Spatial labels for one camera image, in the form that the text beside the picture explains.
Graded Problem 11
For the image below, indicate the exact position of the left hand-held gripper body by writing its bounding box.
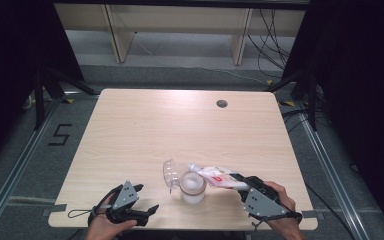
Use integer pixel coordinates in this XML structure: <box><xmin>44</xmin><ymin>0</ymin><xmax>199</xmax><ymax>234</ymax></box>
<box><xmin>94</xmin><ymin>180</ymin><xmax>148</xmax><ymax>228</ymax></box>

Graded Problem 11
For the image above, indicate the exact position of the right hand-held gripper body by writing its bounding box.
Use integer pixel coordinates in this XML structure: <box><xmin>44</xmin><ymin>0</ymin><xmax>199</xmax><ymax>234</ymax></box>
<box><xmin>239</xmin><ymin>175</ymin><xmax>289</xmax><ymax>219</ymax></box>

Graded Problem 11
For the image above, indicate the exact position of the red and white pouch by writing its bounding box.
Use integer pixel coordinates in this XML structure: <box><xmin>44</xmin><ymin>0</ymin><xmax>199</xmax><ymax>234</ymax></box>
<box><xmin>187</xmin><ymin>163</ymin><xmax>252</xmax><ymax>192</ymax></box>

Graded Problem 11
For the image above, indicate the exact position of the clear plastic jar lid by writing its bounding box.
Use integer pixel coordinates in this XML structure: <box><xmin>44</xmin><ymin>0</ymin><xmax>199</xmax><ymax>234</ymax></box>
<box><xmin>162</xmin><ymin>159</ymin><xmax>183</xmax><ymax>195</ymax></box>

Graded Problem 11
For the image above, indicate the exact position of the clear glass jar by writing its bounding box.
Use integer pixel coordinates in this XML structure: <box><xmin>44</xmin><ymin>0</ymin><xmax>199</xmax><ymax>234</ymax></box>
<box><xmin>179</xmin><ymin>171</ymin><xmax>208</xmax><ymax>205</ymax></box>

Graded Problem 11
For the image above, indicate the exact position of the person's right hand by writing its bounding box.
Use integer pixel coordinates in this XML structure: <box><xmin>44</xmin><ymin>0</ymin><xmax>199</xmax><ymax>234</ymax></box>
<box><xmin>264</xmin><ymin>181</ymin><xmax>304</xmax><ymax>228</ymax></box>

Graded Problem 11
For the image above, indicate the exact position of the person's left hand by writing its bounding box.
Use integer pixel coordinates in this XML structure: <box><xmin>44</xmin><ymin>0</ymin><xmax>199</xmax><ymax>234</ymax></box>
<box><xmin>89</xmin><ymin>195</ymin><xmax>138</xmax><ymax>236</ymax></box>

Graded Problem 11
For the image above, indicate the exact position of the black metal stand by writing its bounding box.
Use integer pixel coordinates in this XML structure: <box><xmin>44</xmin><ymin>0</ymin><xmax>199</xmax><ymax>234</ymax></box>
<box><xmin>265</xmin><ymin>65</ymin><xmax>318</xmax><ymax>132</ymax></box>
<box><xmin>32</xmin><ymin>65</ymin><xmax>98</xmax><ymax>132</ymax></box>

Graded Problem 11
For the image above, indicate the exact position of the dark curtain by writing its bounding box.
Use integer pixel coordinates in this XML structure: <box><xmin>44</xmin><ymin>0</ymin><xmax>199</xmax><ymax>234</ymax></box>
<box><xmin>0</xmin><ymin>0</ymin><xmax>85</xmax><ymax>173</ymax></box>
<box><xmin>281</xmin><ymin>0</ymin><xmax>384</xmax><ymax>236</ymax></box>

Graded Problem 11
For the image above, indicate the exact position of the white shelf unit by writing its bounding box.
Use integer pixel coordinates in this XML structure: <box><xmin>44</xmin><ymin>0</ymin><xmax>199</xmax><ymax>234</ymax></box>
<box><xmin>53</xmin><ymin>3</ymin><xmax>307</xmax><ymax>66</ymax></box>

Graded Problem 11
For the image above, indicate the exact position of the black wrist cord loop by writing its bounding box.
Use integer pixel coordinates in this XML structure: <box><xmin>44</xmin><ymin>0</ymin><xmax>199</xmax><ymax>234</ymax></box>
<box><xmin>67</xmin><ymin>207</ymin><xmax>96</xmax><ymax>220</ymax></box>

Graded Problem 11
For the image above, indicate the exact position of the black floor cable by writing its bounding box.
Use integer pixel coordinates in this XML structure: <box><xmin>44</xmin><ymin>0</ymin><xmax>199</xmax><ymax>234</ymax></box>
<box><xmin>304</xmin><ymin>182</ymin><xmax>358</xmax><ymax>240</ymax></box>

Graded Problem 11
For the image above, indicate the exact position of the aluminium floor rail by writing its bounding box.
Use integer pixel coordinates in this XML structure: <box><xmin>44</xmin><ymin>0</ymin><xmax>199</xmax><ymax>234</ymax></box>
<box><xmin>294</xmin><ymin>103</ymin><xmax>364</xmax><ymax>240</ymax></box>
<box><xmin>0</xmin><ymin>99</ymin><xmax>62</xmax><ymax>232</ymax></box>

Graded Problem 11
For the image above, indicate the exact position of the bundle of black cables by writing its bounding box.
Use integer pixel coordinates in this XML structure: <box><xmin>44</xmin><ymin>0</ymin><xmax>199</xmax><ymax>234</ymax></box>
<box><xmin>246</xmin><ymin>9</ymin><xmax>292</xmax><ymax>79</ymax></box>

